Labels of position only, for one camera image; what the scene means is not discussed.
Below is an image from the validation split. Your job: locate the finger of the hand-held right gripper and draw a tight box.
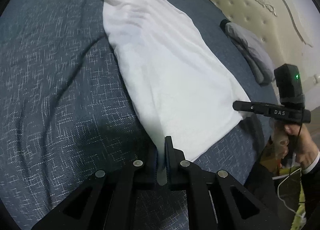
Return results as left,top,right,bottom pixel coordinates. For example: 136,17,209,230
232,100,270,116

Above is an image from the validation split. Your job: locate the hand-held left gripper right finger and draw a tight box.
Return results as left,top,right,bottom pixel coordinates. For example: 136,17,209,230
164,135,290,230

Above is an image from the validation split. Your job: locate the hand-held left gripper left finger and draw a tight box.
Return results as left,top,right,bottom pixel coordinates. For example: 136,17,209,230
31,145,158,230

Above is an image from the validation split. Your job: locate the white polo shirt black trim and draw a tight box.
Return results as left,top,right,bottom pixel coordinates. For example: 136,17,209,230
99,0,252,187

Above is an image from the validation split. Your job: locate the person's right forearm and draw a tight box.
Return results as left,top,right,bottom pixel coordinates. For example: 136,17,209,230
300,152,320,230

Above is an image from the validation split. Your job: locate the person's right hand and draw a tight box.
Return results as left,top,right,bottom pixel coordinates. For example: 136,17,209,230
284,122,320,170

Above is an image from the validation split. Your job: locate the folded dark grey garment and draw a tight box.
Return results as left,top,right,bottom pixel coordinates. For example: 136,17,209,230
231,37,269,86

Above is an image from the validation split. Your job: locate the folded light grey garment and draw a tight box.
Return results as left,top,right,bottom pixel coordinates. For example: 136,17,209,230
225,23,275,85

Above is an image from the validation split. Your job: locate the cream tufted headboard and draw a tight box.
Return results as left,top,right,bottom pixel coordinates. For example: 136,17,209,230
200,0,320,110

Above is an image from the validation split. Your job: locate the bed with blue cover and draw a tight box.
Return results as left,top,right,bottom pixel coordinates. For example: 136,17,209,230
0,0,280,230

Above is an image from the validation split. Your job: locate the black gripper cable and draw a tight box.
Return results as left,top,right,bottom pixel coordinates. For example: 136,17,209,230
289,117,304,178

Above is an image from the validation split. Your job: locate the white cable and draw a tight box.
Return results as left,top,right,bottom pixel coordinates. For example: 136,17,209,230
272,167,303,218

